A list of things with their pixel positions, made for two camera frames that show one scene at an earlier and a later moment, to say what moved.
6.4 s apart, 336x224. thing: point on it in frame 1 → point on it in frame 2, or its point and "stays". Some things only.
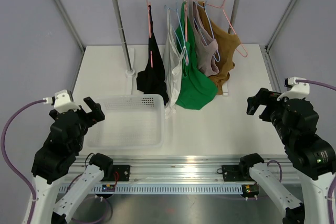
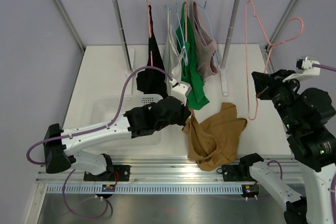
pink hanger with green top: (186, 49) stays
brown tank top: (226, 44) → (213, 142)
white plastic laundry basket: (130, 122) stays
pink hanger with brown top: (221, 7) → (271, 48)
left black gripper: (91, 119) → (185, 113)
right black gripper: (264, 97) → (264, 83)
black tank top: (154, 80) stays
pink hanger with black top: (149, 25) stays
